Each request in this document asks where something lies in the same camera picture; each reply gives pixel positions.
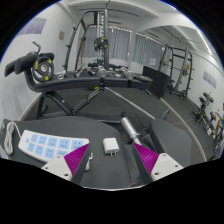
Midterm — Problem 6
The black yellow weight plate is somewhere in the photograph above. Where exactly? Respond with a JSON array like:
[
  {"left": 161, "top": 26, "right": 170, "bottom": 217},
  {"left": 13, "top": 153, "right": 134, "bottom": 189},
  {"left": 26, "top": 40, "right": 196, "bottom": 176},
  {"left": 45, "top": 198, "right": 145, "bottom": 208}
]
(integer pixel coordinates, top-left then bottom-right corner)
[
  {"left": 31, "top": 54, "right": 55, "bottom": 83},
  {"left": 93, "top": 36, "right": 109, "bottom": 52}
]

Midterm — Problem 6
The black box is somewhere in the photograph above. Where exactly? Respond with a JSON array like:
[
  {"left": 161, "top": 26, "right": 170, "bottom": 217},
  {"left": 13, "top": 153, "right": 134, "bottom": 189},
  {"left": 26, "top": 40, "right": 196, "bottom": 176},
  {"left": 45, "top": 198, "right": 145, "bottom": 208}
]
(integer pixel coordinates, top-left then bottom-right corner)
[{"left": 141, "top": 65, "right": 171, "bottom": 100}]

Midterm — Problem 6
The large purple wall poster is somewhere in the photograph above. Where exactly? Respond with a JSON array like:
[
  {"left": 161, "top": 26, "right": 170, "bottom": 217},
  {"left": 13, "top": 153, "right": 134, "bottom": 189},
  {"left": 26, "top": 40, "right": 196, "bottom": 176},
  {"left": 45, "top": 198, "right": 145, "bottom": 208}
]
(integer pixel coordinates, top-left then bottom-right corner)
[{"left": 18, "top": 17, "right": 48, "bottom": 36}]

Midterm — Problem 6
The small white charger block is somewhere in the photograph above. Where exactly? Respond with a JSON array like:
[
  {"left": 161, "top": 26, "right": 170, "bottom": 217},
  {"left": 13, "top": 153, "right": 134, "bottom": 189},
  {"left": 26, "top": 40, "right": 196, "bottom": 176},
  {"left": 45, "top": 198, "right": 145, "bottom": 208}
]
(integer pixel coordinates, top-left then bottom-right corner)
[{"left": 102, "top": 137, "right": 120, "bottom": 157}]

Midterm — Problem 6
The grey window curtain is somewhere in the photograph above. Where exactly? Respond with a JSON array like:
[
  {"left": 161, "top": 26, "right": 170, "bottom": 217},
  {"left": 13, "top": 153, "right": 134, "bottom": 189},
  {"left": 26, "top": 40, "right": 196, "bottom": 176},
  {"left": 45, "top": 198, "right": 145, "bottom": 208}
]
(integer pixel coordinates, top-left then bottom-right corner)
[
  {"left": 132, "top": 33, "right": 164, "bottom": 66},
  {"left": 81, "top": 25, "right": 131, "bottom": 61}
]

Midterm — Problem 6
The white power strip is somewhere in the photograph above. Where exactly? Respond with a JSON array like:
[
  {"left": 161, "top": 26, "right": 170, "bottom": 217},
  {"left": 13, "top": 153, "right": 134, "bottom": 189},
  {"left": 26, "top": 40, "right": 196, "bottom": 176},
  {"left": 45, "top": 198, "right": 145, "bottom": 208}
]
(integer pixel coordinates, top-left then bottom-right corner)
[{"left": 18, "top": 129, "right": 91, "bottom": 163}]

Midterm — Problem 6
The chrome dumbbells and handles group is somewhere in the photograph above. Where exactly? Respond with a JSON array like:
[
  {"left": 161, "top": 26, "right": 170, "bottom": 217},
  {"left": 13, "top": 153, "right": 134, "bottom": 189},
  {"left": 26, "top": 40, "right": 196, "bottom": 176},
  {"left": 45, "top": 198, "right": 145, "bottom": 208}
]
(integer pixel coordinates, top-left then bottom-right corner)
[{"left": 54, "top": 64, "right": 136, "bottom": 80}]

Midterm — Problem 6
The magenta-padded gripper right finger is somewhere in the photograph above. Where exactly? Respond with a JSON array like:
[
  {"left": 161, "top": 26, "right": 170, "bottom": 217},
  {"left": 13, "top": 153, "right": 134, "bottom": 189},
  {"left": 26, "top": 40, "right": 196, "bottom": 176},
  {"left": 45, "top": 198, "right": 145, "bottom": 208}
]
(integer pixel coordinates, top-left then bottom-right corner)
[{"left": 132, "top": 143, "right": 184, "bottom": 185}]

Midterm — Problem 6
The small purple wall poster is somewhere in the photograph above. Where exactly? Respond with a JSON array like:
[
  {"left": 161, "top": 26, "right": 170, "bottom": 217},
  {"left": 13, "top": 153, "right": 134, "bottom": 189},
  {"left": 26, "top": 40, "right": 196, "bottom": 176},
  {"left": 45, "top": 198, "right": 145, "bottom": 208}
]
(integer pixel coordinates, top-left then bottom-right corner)
[{"left": 202, "top": 70, "right": 219, "bottom": 89}]

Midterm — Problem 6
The silver barbell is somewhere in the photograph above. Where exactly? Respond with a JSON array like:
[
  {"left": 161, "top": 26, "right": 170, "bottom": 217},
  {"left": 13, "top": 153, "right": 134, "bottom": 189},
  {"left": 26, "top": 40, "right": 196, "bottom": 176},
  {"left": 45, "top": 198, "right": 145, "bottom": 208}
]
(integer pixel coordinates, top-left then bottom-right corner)
[{"left": 104, "top": 87, "right": 158, "bottom": 146}]

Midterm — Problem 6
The black weight bench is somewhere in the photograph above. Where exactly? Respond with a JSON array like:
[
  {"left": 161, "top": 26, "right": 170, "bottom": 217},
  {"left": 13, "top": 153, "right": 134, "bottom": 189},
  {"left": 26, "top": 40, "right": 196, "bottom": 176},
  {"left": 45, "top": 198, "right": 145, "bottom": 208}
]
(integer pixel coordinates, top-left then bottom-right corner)
[{"left": 3, "top": 51, "right": 154, "bottom": 119}]

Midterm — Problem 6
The person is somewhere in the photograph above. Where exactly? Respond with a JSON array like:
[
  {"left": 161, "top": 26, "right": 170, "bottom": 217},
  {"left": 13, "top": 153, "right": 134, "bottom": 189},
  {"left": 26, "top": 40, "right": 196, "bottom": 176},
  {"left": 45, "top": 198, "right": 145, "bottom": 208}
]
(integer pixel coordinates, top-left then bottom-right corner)
[{"left": 215, "top": 111, "right": 224, "bottom": 138}]

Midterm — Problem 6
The white power cable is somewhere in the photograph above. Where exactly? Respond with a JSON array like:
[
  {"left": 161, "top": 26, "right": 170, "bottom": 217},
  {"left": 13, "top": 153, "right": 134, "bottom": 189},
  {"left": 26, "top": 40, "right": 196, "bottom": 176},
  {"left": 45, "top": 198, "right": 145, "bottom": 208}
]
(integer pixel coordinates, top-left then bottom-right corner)
[{"left": 2, "top": 121, "right": 24, "bottom": 157}]

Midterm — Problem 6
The grey cable machine frame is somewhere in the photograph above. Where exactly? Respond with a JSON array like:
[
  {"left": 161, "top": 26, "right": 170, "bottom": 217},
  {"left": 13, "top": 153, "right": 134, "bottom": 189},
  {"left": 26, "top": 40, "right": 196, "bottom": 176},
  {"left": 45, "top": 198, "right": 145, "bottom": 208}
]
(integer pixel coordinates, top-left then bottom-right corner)
[{"left": 63, "top": 9, "right": 111, "bottom": 73}]

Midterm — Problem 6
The dumbbell rack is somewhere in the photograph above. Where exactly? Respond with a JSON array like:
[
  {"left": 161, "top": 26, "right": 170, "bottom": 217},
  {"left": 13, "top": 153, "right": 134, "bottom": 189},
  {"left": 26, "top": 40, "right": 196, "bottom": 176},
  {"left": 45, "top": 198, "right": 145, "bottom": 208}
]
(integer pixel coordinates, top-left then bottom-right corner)
[{"left": 193, "top": 92, "right": 224, "bottom": 134}]

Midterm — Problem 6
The black squat rack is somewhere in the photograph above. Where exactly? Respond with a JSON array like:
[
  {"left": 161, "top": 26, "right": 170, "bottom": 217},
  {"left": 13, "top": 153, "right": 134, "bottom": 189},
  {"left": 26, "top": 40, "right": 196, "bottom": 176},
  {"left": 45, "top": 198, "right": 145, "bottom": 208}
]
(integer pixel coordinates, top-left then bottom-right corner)
[{"left": 158, "top": 44, "right": 194, "bottom": 101}]

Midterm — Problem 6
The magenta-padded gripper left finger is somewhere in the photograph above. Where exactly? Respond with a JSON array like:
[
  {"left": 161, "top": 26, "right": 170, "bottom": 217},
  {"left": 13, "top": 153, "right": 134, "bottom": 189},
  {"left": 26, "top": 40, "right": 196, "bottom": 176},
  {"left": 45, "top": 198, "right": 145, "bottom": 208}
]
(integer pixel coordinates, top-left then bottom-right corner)
[{"left": 41, "top": 143, "right": 93, "bottom": 186}]

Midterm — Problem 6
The small white clip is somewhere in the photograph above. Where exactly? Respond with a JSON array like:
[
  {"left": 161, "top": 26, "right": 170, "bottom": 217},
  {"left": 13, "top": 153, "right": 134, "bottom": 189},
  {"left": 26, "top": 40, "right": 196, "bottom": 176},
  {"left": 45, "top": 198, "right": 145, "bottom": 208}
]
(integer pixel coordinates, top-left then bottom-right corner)
[{"left": 84, "top": 152, "right": 94, "bottom": 172}]

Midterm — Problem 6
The ceiling light strip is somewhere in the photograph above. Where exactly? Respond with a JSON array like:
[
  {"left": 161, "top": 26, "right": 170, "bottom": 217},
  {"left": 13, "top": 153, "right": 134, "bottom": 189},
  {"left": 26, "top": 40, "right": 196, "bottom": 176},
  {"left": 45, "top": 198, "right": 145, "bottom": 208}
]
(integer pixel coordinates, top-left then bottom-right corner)
[{"left": 196, "top": 29, "right": 213, "bottom": 56}]

